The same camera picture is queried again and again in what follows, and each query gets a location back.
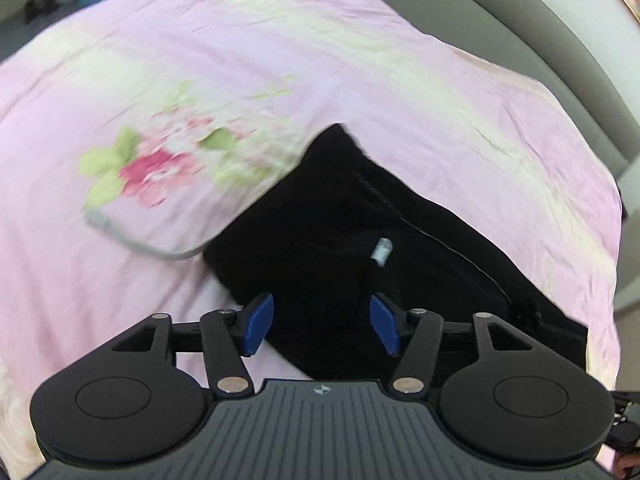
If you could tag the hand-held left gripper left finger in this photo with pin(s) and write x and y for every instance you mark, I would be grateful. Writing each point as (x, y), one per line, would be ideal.
(257, 324)

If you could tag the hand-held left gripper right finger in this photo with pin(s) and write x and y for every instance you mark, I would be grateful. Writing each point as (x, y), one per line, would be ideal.
(385, 324)

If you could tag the pink floral blanket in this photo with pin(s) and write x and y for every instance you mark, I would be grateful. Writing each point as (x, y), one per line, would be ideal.
(250, 70)

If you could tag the black shoes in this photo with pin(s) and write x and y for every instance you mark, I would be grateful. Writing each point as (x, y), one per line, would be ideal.
(42, 7)

